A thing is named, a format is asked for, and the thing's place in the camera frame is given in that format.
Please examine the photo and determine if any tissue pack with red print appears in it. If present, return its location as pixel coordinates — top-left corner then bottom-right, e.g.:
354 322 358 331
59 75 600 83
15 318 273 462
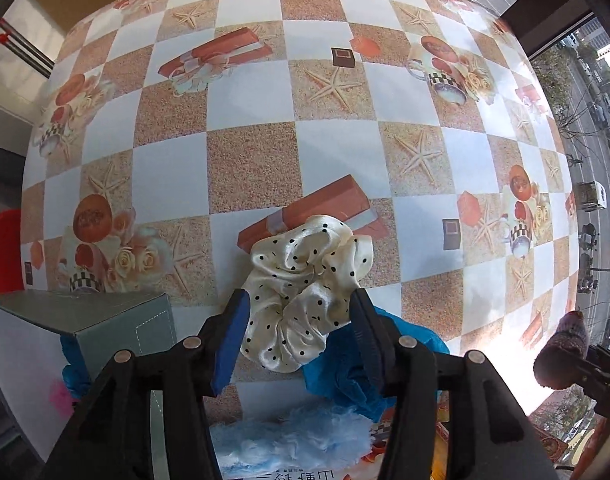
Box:
244 460 382 480

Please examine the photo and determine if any cream polka dot scrunchie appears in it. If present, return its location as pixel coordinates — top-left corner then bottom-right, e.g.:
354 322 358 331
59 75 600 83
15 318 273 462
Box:
240 214 373 374

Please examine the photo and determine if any white open cardboard box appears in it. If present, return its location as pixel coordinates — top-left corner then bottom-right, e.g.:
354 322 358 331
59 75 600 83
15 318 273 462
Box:
0 290 177 460

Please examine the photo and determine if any pink sponge block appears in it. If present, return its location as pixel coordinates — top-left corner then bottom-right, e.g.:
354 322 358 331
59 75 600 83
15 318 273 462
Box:
49 379 74 419

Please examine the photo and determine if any red handled mop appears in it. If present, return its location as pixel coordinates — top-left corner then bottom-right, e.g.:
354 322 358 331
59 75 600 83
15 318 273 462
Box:
0 18 55 79

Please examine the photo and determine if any orange yellow paper box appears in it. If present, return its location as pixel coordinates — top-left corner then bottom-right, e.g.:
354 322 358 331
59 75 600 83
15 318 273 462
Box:
529 386 599 466

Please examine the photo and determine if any dark maroon knitted scrunchie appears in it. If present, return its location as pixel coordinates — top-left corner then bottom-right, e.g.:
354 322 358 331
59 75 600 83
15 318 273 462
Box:
533 310 589 390

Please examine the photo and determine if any blue cloth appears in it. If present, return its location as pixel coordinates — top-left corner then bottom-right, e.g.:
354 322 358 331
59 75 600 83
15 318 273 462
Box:
302 305 450 422

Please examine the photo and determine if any checkered printed tablecloth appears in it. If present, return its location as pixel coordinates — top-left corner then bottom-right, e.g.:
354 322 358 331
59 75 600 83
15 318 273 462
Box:
20 0 582 480

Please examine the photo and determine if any red plastic chair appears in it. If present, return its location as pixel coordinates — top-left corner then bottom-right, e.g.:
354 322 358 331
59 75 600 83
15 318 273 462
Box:
0 209 24 294

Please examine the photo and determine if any light blue fluffy toy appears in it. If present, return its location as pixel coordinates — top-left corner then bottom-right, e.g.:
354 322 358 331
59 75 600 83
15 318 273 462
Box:
209 402 372 479

